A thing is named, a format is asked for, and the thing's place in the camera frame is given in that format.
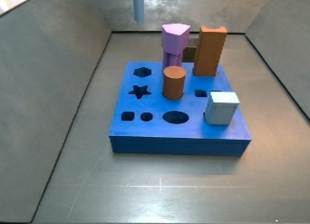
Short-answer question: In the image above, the brown cylinder peg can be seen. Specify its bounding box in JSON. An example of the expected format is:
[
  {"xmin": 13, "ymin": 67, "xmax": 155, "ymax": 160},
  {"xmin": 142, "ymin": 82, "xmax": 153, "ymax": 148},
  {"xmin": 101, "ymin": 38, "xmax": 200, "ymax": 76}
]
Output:
[{"xmin": 161, "ymin": 66, "xmax": 187, "ymax": 100}]

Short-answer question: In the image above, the tall brown notched block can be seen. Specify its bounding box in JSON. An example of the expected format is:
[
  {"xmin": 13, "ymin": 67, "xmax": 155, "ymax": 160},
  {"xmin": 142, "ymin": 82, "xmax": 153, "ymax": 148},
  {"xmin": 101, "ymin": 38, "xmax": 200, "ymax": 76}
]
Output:
[{"xmin": 193, "ymin": 26, "xmax": 227, "ymax": 77}]

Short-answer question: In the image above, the blue shape sorter board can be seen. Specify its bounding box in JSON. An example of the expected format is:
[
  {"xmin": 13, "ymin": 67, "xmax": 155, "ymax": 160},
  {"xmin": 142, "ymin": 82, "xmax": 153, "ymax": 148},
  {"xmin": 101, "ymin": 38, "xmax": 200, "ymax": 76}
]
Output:
[{"xmin": 109, "ymin": 62, "xmax": 252, "ymax": 156}]

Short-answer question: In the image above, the purple pentagon peg block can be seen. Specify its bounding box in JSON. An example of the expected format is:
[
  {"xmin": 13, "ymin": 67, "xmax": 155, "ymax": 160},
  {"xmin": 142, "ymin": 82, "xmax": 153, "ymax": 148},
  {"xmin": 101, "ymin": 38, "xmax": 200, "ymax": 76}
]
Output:
[{"xmin": 161, "ymin": 24, "xmax": 189, "ymax": 68}]

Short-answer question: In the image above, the light blue square block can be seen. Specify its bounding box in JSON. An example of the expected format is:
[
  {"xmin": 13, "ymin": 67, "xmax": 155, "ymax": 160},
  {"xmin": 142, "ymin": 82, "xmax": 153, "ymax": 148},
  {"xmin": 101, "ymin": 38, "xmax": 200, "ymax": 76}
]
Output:
[{"xmin": 204, "ymin": 92, "xmax": 239, "ymax": 125}]

